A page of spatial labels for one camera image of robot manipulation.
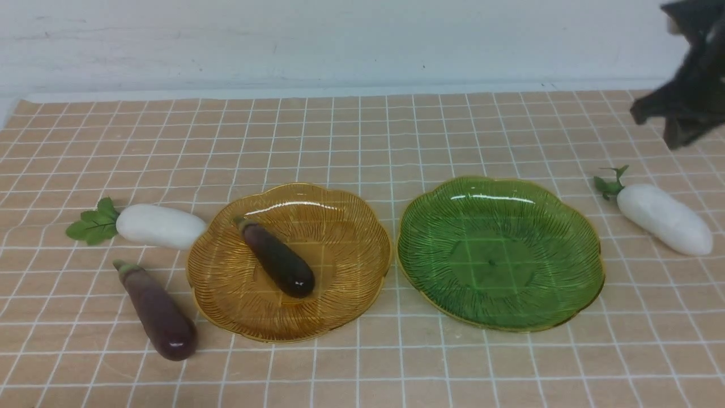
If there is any white toy radish with leaves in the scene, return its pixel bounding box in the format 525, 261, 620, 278
65, 197, 207, 251

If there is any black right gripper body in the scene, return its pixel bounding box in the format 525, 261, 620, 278
655, 1, 723, 121

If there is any purple toy eggplant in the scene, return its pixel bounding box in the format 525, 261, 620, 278
233, 216, 316, 299
112, 259, 198, 362

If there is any amber ribbed glass plate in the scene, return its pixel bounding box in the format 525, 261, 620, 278
186, 182, 393, 343

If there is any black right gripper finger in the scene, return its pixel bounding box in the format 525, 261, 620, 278
630, 93, 673, 126

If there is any green ribbed glass plate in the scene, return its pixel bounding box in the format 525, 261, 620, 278
396, 176, 606, 333

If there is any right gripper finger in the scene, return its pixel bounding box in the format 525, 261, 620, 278
663, 117, 723, 151

